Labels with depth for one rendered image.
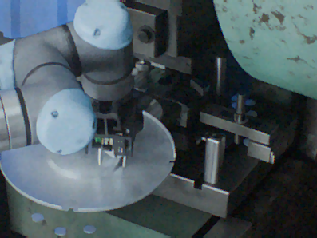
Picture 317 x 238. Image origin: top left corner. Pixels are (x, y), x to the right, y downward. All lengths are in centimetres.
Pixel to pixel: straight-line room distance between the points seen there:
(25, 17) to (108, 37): 228
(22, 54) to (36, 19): 224
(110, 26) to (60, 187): 36
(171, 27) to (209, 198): 30
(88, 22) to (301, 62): 30
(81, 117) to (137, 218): 55
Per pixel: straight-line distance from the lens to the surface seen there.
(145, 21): 173
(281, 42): 130
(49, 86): 129
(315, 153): 206
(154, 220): 179
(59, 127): 126
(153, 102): 184
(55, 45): 139
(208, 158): 175
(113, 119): 154
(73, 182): 166
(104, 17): 139
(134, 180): 166
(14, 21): 367
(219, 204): 178
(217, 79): 191
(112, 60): 141
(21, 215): 195
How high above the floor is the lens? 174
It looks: 31 degrees down
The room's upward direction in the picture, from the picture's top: straight up
